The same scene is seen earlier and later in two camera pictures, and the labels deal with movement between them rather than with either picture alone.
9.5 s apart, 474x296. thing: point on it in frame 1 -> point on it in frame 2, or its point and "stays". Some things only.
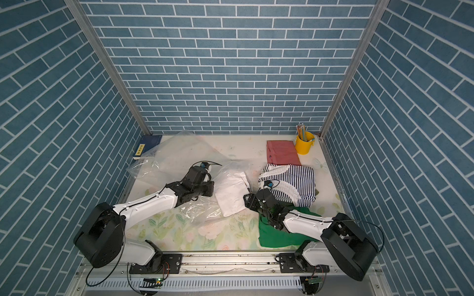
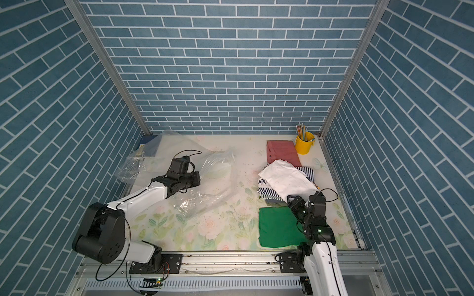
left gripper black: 210,185 -> 197,179
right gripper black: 253,200 -> 295,204
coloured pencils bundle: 302,132 stays
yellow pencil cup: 303,147 stays
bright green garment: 271,237 stays
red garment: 282,152 stays
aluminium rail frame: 224,275 stays
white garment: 230,189 -> 287,180
